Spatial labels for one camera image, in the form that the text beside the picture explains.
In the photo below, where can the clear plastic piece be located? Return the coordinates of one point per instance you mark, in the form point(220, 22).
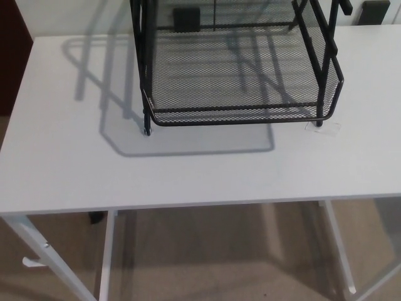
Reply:
point(329, 128)

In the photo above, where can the white desk with metal legs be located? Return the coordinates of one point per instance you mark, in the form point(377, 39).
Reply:
point(200, 175)

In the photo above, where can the white plastic hook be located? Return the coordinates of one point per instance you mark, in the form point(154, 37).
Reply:
point(30, 262)

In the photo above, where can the small black floor object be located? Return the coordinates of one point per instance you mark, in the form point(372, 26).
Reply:
point(95, 217)

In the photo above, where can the dark red panel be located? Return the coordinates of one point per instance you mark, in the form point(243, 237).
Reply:
point(12, 56)

